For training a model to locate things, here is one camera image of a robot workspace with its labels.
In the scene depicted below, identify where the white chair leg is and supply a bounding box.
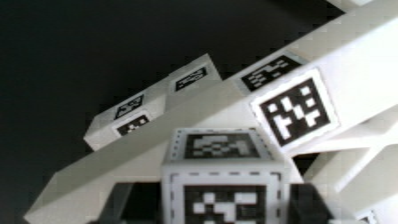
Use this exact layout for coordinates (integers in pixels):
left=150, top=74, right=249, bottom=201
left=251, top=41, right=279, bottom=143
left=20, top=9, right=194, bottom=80
left=84, top=54, right=223, bottom=151

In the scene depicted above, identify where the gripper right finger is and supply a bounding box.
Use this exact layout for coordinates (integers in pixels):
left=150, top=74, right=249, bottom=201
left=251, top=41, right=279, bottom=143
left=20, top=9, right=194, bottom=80
left=288, top=183, right=334, bottom=224

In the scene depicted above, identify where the white tagged block part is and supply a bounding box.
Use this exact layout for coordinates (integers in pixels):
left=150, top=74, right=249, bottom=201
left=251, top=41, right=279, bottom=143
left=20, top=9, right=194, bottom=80
left=162, top=128, right=290, bottom=224

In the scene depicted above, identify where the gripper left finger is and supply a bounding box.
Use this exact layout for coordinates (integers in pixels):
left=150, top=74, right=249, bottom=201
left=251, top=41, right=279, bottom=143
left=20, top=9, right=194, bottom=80
left=87, top=182, right=164, bottom=224

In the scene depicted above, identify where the white chair back frame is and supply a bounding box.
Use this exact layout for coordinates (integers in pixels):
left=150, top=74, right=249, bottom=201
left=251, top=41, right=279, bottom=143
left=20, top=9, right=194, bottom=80
left=25, top=0, right=398, bottom=224

